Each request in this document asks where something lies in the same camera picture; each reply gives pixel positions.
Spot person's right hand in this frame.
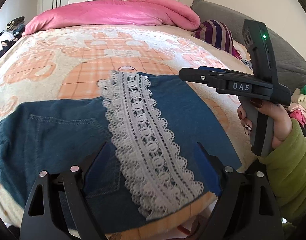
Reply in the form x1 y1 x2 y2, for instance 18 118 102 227
237 99 294 149

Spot heap of colourful clothes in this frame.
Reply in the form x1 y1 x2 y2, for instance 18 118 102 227
287 84 306 147

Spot pink duvet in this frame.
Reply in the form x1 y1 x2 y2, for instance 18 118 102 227
22 0 201 36

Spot purple striped cloth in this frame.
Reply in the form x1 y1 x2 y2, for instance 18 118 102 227
194 19 235 54

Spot grey padded headboard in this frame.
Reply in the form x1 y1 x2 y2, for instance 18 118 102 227
190 0 306 90

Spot pink and cream clothes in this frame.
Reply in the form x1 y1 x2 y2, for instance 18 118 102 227
232 42 253 68

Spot pile of mixed clothes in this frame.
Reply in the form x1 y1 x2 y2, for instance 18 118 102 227
0 16 27 58

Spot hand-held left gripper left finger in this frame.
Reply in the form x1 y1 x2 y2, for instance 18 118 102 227
20 142 116 240

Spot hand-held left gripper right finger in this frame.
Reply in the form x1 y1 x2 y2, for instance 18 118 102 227
194 142 284 240

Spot orange patterned fleece blanket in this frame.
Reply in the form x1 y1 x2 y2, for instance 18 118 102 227
0 25 269 240

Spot person's right forearm green sleeve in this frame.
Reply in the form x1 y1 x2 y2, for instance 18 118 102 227
258 119 306 227

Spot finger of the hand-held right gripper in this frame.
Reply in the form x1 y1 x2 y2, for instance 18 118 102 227
198 66 253 77
179 67 273 94

